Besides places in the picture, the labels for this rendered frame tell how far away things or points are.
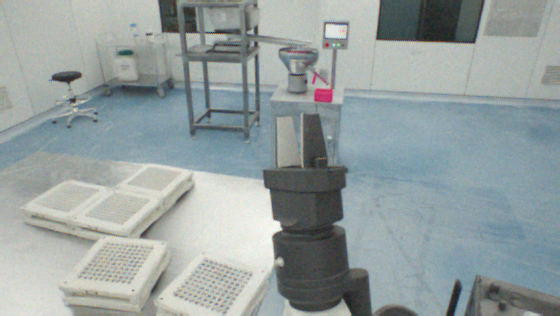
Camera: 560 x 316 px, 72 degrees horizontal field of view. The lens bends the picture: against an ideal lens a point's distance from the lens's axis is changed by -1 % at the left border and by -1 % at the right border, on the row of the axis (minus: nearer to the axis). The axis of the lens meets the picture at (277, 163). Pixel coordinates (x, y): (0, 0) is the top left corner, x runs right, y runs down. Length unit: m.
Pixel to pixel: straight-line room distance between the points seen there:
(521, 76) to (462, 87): 0.79
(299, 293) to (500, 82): 6.26
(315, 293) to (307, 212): 0.09
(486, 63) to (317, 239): 6.10
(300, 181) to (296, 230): 0.06
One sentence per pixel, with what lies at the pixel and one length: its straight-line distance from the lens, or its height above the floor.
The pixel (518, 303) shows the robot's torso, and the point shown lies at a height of 1.29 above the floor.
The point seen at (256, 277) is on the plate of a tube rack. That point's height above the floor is 0.97.
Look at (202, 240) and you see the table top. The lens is 1.48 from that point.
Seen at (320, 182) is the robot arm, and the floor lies 1.60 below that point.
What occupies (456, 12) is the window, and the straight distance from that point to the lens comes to 6.23.
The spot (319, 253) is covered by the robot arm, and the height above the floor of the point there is 1.52.
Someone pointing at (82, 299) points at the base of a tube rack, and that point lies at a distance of 1.34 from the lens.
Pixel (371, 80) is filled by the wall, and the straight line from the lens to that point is 6.24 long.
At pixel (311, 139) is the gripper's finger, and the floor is 1.63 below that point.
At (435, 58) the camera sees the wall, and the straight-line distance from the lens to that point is 6.28.
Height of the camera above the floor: 1.80
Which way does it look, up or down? 27 degrees down
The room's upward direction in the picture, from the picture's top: straight up
